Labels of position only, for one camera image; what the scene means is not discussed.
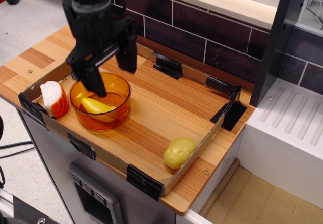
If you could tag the dark grey vertical post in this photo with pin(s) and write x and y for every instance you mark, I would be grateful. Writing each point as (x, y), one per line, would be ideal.
(287, 14)

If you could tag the yellow-green toy potato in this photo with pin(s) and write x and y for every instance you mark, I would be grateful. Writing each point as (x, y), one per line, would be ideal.
(178, 151)

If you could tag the cardboard fence with black tape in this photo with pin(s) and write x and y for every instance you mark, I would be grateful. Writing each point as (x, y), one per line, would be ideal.
(209, 111)

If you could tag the yellow toy banana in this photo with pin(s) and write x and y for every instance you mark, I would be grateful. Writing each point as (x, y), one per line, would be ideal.
(94, 106)

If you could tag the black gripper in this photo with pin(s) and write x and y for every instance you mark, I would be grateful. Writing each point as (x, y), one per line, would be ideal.
(100, 34)

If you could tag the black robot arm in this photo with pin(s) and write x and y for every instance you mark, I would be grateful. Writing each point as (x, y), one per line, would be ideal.
(100, 33)

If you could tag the white orange toy sushi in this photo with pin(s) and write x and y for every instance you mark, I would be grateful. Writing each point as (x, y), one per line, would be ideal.
(54, 98)

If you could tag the orange transparent plastic pot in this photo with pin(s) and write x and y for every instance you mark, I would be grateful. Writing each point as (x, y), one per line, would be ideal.
(118, 92)

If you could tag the white toy sink drainboard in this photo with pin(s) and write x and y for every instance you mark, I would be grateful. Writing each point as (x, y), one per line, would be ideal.
(291, 117)

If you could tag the grey oven control panel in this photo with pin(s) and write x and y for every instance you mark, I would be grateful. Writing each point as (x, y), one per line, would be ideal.
(100, 204)

